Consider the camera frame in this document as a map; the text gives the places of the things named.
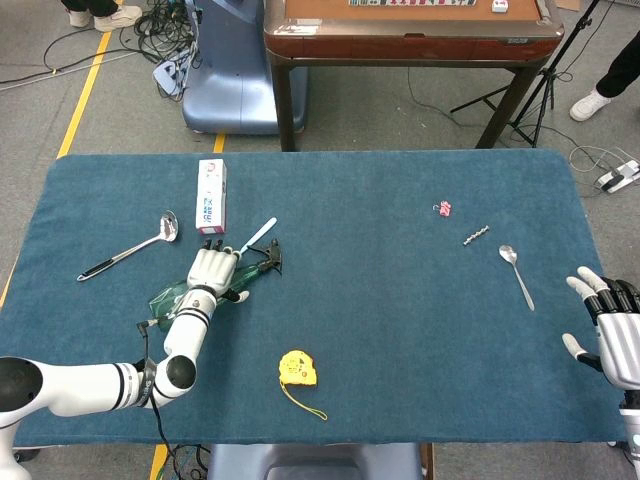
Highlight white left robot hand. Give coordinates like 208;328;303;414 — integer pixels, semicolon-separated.
186;238;251;304

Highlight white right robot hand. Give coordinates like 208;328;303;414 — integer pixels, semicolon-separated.
561;265;640;389

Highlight green transparent spray bottle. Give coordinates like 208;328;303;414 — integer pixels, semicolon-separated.
148;238;284;332

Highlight black tripod stand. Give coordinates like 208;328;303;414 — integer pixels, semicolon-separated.
449;0;601;149

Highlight light blue toothbrush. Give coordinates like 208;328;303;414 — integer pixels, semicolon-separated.
238;216;278;256

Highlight white pink toothpaste box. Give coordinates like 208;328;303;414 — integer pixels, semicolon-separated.
195;158;228;236

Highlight yellow tape measure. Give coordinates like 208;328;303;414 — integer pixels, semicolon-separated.
278;349;329;422

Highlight small steel spoon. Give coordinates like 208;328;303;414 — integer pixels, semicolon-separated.
498;244;536;312

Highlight blue table cloth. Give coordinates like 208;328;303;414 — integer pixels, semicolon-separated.
0;148;629;447

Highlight white power strip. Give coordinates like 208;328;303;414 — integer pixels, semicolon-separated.
594;159;640;195

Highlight grey power strip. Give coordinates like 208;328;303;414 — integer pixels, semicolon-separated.
152;47;194;97

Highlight grey blue robot torso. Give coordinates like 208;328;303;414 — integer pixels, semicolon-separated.
207;442;424;480

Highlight person with white shoe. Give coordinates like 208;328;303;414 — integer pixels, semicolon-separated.
569;29;640;123

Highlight person in black trousers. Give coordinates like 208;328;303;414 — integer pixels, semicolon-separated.
59;0;144;33

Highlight brown mahjong table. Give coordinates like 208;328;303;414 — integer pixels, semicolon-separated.
263;0;565;153

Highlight row of face-up mahjong tiles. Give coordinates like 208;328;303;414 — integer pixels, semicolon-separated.
348;0;476;8

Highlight steel ladle black handle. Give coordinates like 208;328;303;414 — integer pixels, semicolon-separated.
76;210;180;283

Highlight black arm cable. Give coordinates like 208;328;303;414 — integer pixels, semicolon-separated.
136;319;177;454

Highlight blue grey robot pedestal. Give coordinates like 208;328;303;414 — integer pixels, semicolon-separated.
181;0;309;135

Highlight black cable bundle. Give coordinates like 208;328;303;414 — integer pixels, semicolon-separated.
132;0;202;66

